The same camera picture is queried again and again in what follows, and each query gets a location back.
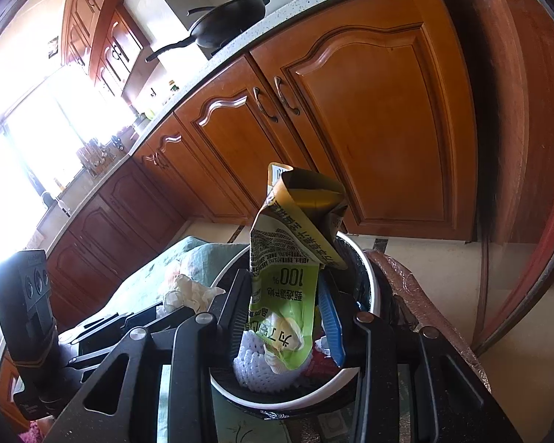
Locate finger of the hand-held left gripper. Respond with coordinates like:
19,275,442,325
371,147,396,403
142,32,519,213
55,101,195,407
58,307,167,370

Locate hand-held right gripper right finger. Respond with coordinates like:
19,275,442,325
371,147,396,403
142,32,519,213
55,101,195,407
318,281,524,443

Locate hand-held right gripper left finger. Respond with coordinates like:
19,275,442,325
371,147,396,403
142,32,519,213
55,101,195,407
46,268,254,443

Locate red snack packet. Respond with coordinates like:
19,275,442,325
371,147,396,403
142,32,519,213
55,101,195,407
305,351,347,374

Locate green snack packet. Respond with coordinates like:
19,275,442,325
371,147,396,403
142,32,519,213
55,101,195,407
248,162,349,372

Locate white foam fruit net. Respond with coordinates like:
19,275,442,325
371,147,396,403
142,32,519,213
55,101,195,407
233,330,315,393

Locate white round trash bin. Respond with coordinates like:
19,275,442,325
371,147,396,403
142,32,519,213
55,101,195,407
208,233,384,413

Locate crumpled white tissue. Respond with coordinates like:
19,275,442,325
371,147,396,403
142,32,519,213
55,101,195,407
161,273,226,315

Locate light blue floral tablecloth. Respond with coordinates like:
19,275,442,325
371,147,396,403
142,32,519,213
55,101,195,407
92,235,250,324

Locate kitchen window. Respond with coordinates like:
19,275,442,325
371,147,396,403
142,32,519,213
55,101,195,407
0,62,137,259

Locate utensil holder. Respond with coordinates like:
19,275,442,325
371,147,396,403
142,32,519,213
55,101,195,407
76,136,125,177

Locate wooden kitchen base cabinets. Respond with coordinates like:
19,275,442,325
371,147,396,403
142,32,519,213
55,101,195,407
41,0,478,328

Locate reddish round wooden panel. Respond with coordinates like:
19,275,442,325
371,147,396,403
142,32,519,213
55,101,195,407
466,0,554,356

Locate black wok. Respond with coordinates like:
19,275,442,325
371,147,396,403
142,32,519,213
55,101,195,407
145,0,271,63

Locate speckled kitchen countertop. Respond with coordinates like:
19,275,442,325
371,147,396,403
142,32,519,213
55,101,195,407
23,0,439,250

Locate wooden wall cabinets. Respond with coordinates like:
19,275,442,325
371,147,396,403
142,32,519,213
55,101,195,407
62,0,144,97

